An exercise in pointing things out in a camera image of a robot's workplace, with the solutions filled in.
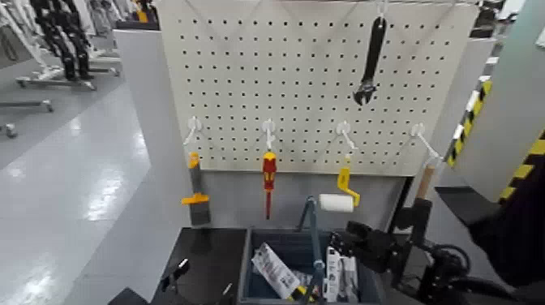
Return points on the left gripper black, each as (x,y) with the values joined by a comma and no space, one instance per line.
(127,298)

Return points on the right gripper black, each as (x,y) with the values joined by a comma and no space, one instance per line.
(379,251)

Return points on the yellow pliers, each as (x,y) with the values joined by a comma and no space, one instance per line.
(274,268)

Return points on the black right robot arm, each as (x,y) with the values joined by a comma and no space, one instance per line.
(511,238)

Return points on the grey packaged tool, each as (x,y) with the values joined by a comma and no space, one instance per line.
(351,277)

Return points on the white boxed package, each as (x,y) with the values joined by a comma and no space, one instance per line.
(332,272)

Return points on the red and yellow screwdriver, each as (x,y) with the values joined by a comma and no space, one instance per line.
(269,170)

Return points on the white pegboard hook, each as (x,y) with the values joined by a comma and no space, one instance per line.
(193,125)
(269,128)
(343,128)
(381,8)
(418,130)

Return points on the white perforated pegboard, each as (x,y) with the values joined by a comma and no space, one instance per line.
(298,85)

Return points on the black adjustable wrench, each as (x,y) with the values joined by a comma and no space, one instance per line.
(374,51)

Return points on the grey wheeled stand base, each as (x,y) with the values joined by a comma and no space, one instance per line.
(59,82)

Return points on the grey stand leg with caster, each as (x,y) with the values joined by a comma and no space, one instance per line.
(30,104)

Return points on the black background equipment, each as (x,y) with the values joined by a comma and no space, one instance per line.
(487,19)

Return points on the black humanoid robot on stand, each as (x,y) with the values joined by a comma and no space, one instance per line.
(64,38)

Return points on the white humanoid robot on stand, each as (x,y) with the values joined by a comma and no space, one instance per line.
(17,30)

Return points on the black pegboard support post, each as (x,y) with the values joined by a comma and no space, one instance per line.
(401,191)

